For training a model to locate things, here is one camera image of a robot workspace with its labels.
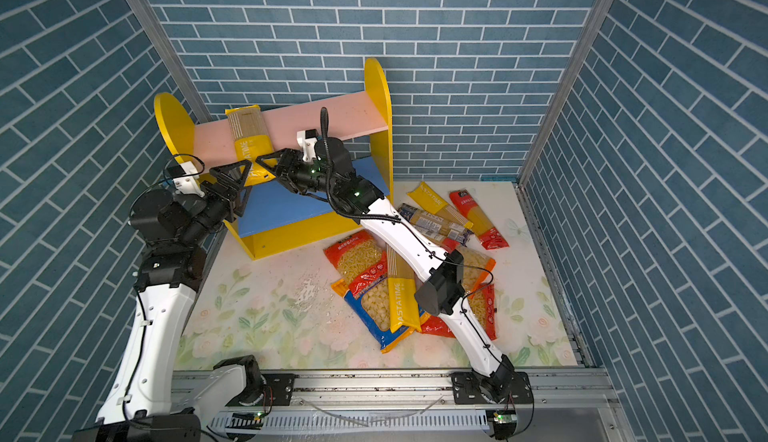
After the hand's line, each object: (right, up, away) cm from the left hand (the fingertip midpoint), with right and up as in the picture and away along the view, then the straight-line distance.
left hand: (254, 173), depth 63 cm
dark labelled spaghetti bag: (+49, -17, +37) cm, 64 cm away
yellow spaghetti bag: (+46, -7, +48) cm, 67 cm away
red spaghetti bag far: (+59, -12, +43) cm, 74 cm away
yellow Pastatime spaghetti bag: (+32, -32, +22) cm, 50 cm away
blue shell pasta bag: (+24, -36, +21) cm, 48 cm away
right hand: (0, +2, +1) cm, 3 cm away
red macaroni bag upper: (+19, -24, +28) cm, 41 cm away
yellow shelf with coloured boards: (-8, -11, +31) cm, 33 cm away
